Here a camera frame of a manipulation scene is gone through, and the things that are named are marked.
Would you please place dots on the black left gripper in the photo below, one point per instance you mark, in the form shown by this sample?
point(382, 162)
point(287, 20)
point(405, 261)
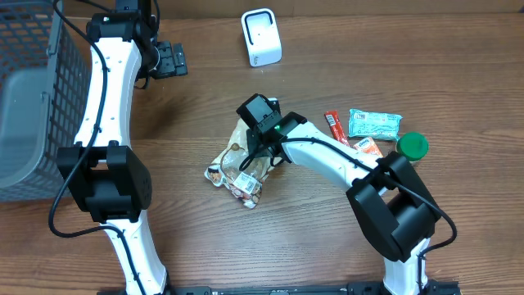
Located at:
point(168, 66)

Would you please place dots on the grey plastic mesh basket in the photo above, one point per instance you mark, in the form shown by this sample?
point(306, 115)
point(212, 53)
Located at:
point(44, 89)

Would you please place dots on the orange tissue packet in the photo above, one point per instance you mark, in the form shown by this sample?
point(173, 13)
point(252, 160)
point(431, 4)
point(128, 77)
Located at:
point(367, 145)

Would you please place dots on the teal snack packet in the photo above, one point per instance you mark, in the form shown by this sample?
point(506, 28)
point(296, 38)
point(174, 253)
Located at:
point(377, 125)

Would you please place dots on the white barcode scanner stand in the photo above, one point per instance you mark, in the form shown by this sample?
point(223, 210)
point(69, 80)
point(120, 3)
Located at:
point(263, 43)

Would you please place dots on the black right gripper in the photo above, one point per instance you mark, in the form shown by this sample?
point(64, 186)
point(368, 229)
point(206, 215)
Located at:
point(255, 139)

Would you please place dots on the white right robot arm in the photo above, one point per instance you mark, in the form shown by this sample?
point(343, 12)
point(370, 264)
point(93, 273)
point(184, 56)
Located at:
point(394, 210)

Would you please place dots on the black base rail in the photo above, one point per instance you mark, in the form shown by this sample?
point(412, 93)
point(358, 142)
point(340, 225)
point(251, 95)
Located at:
point(360, 288)

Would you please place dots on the red coffee stick sachet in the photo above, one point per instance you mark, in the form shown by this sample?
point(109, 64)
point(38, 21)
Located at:
point(335, 126)

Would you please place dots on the green lidded jar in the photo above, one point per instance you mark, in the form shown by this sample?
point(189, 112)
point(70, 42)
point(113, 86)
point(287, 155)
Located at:
point(414, 146)

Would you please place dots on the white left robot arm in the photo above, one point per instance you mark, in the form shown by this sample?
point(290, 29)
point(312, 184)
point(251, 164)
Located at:
point(100, 169)

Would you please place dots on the beige nut pouch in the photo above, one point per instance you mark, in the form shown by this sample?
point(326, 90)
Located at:
point(246, 185)

